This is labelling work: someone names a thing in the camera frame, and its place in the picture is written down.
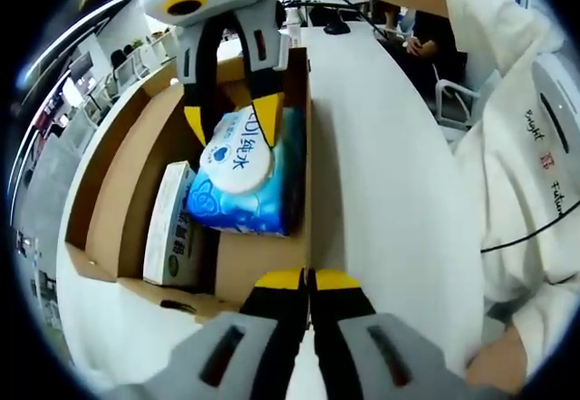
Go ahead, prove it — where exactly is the white carton box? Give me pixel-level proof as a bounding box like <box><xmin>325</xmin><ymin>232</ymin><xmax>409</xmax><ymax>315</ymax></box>
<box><xmin>141</xmin><ymin>160</ymin><xmax>206</xmax><ymax>288</ymax></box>

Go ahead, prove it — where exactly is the thin black cable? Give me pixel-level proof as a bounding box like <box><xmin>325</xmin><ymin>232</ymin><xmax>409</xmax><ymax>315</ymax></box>
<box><xmin>479</xmin><ymin>200</ymin><xmax>580</xmax><ymax>254</ymax></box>

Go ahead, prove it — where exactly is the white armrest office chair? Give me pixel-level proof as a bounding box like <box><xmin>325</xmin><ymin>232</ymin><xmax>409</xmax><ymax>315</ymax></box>
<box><xmin>433</xmin><ymin>63</ymin><xmax>482</xmax><ymax>130</ymax></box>

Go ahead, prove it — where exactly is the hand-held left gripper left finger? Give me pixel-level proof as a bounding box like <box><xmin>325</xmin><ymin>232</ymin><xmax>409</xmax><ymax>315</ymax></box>
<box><xmin>111</xmin><ymin>267</ymin><xmax>313</xmax><ymax>400</ymax></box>

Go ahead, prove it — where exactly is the white chest device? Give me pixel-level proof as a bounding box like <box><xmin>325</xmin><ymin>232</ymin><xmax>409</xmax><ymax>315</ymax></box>
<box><xmin>528</xmin><ymin>53</ymin><xmax>580</xmax><ymax>181</ymax></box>

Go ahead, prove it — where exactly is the brown cardboard shoe box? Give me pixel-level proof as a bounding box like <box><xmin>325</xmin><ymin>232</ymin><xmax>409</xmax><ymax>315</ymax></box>
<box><xmin>63</xmin><ymin>45</ymin><xmax>314</xmax><ymax>325</ymax></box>

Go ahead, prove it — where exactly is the person's white shirt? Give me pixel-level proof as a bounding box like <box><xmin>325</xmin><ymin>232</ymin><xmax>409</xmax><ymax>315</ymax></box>
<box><xmin>446</xmin><ymin>0</ymin><xmax>580</xmax><ymax>328</ymax></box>

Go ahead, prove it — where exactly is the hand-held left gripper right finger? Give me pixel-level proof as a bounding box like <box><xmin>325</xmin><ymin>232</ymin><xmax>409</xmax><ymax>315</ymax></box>
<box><xmin>311</xmin><ymin>268</ymin><xmax>508</xmax><ymax>400</ymax></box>

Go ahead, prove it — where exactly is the blue wipes pack soft item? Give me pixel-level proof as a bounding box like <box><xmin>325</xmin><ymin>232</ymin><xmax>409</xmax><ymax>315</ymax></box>
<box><xmin>185</xmin><ymin>103</ymin><xmax>306</xmax><ymax>239</ymax></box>

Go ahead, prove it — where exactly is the black computer mouse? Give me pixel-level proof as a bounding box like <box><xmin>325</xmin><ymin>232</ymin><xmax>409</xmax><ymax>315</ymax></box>
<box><xmin>323</xmin><ymin>20</ymin><xmax>353</xmax><ymax>36</ymax></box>

